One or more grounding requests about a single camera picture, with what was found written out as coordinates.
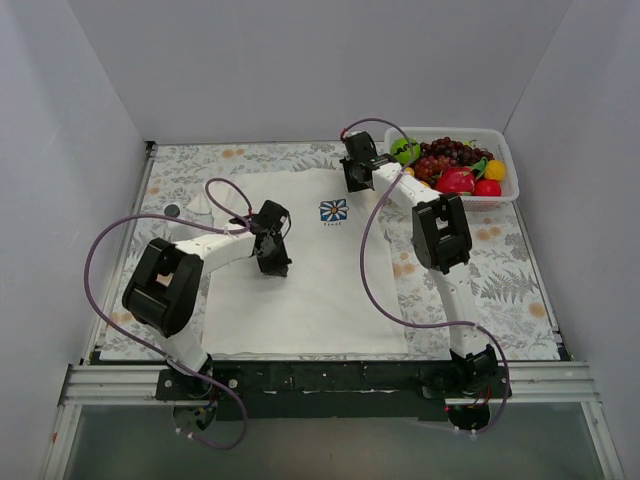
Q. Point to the green toy ball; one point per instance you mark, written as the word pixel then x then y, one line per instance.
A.
pixel 405 151

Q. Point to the yellow fruit toy right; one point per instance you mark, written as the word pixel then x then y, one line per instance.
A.
pixel 495 170

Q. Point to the red apple toy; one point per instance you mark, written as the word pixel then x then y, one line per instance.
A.
pixel 487 188

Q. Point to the aluminium frame rail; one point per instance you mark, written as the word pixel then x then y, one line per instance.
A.
pixel 530 382

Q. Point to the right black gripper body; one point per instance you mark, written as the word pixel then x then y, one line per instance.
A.
pixel 356 172

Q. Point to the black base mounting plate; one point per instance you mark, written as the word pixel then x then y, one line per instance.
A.
pixel 335 389

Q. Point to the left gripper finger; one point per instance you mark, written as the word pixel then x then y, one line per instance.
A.
pixel 282 261
pixel 267 264

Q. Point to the white daisy print t-shirt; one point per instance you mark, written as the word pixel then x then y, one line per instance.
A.
pixel 320 307

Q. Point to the dark red grape bunch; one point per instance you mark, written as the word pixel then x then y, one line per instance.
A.
pixel 441 154

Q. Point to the white plastic fruit basket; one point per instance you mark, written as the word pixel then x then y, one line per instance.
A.
pixel 489 139

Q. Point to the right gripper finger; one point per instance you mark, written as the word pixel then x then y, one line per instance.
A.
pixel 366 178
pixel 352 183

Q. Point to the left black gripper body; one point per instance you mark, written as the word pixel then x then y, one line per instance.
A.
pixel 273 255

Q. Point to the floral patterned table mat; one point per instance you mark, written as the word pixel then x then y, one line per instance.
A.
pixel 502 275

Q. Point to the red dragon fruit toy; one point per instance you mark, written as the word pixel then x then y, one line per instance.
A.
pixel 458 180

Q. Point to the white bottle black cap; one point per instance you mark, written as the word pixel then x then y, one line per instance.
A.
pixel 176 231

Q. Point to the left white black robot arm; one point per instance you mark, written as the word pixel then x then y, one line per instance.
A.
pixel 162 291

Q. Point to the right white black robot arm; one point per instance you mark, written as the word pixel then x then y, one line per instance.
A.
pixel 442 244

